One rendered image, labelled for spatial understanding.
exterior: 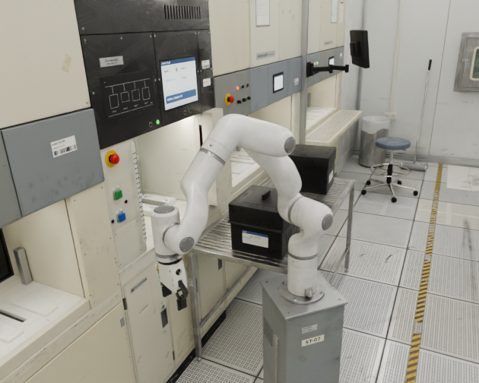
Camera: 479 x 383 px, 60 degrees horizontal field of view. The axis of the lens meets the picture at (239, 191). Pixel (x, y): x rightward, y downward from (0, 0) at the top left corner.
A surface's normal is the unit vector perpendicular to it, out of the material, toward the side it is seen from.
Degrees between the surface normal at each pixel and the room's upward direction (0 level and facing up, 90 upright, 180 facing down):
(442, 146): 90
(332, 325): 90
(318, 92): 90
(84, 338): 90
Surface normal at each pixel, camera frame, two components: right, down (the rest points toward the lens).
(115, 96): 0.90, 0.14
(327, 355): 0.33, 0.34
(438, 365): -0.04, -0.93
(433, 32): -0.44, 0.35
